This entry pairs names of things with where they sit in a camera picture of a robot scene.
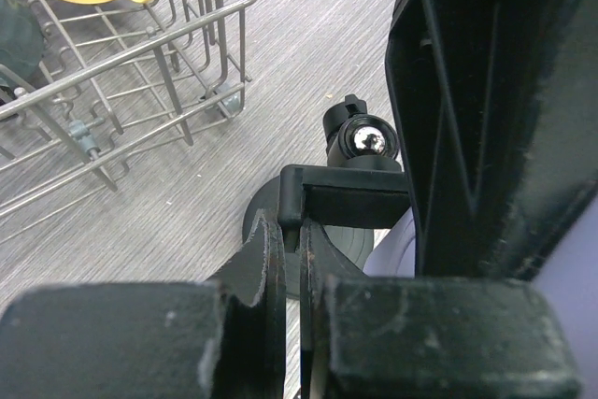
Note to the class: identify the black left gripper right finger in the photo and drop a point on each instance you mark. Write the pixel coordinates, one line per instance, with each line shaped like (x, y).
(364, 337)

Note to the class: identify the lilac smartphone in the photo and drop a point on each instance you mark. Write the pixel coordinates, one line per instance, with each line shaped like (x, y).
(568, 280)

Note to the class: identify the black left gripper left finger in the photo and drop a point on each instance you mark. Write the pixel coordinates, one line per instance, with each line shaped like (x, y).
(224, 337)

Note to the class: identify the black phone stand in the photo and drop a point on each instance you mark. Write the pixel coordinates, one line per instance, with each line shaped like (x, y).
(361, 188)

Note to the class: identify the grey mug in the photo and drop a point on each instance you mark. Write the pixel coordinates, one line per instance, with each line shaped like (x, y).
(22, 41)

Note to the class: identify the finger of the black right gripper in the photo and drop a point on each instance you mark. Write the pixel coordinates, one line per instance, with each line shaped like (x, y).
(496, 105)

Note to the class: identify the grey wire dish rack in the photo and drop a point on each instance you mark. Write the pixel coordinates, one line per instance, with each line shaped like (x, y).
(114, 81)

